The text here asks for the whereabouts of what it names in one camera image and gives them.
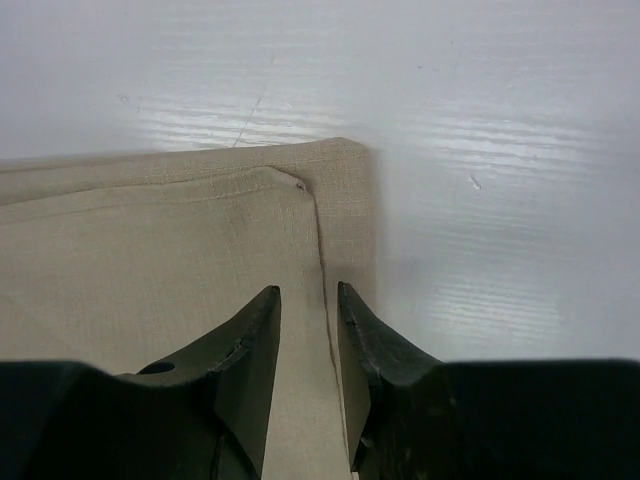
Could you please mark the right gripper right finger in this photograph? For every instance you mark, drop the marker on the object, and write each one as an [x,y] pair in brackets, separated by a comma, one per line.
[409,415]

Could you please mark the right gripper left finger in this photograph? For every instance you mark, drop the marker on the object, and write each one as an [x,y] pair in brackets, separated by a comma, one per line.
[199,413]

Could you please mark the beige cloth napkin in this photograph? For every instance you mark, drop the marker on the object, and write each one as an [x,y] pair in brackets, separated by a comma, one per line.
[121,261]

